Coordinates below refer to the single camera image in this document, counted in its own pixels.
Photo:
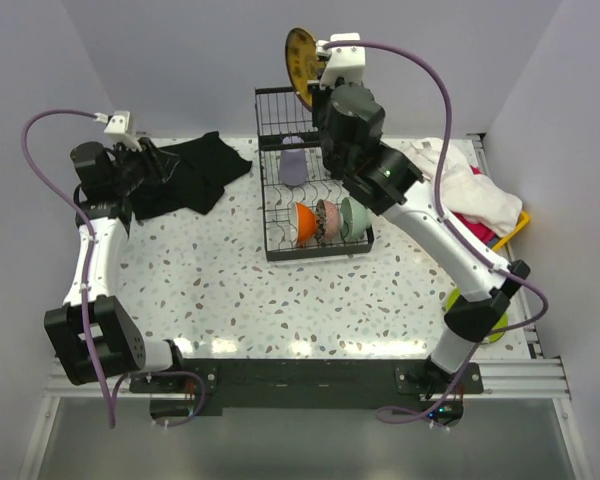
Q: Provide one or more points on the white towel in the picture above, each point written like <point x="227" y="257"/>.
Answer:
<point x="425" y="154"/>

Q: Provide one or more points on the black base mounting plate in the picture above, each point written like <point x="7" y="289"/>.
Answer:
<point x="209" y="387"/>

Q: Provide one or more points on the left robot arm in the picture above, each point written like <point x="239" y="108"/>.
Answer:
<point x="92" y="324"/>

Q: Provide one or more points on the white pink bowl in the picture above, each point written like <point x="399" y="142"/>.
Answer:
<point x="303" y="224"/>

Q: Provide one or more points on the celadon green bowl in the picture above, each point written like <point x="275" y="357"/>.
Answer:
<point x="355" y="220"/>

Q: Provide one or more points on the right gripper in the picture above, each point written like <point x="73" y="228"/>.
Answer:
<point x="319" y="94"/>

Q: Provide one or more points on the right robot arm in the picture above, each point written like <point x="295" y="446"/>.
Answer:
<point x="385" y="181"/>

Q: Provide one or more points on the lime green plate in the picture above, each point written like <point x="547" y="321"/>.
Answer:
<point x="501" y="323"/>

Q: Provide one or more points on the lavender plastic cup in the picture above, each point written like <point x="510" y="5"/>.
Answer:
<point x="293" y="168"/>

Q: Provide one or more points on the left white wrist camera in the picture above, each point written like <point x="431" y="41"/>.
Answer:
<point x="118" y="128"/>

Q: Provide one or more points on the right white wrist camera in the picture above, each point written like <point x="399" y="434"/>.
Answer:
<point x="344" y="62"/>

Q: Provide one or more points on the leaf patterned bowl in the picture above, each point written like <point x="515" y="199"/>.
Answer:
<point x="329" y="222"/>

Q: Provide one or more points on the yellow plastic tray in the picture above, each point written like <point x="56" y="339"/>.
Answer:
<point x="498" y="243"/>

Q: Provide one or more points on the yellow patterned plate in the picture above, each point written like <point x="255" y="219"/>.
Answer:
<point x="301" y="62"/>

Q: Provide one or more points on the black wire dish rack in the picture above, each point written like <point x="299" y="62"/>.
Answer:
<point x="283" y="123"/>

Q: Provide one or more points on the magenta cloth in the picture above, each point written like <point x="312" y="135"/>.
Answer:
<point x="475" y="227"/>

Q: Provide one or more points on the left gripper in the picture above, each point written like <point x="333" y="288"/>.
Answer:
<point x="154" y="160"/>

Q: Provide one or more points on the black cloth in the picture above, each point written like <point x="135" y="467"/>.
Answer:
<point x="207" y="165"/>

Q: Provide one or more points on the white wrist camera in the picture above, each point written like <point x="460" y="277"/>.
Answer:
<point x="118" y="128"/>
<point x="344" y="62"/>

